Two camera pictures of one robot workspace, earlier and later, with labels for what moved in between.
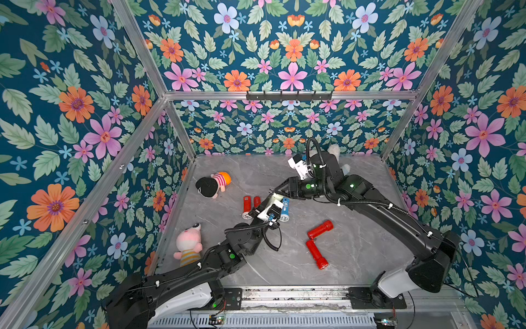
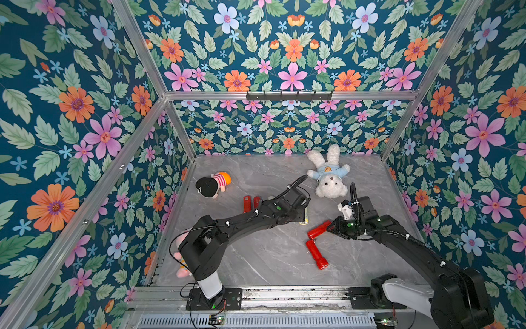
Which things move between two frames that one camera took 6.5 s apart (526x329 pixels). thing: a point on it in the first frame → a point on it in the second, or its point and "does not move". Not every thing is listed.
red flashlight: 257,201 does not move
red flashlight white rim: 246,208 does not move
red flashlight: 327,225 does not move
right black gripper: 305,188 → 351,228
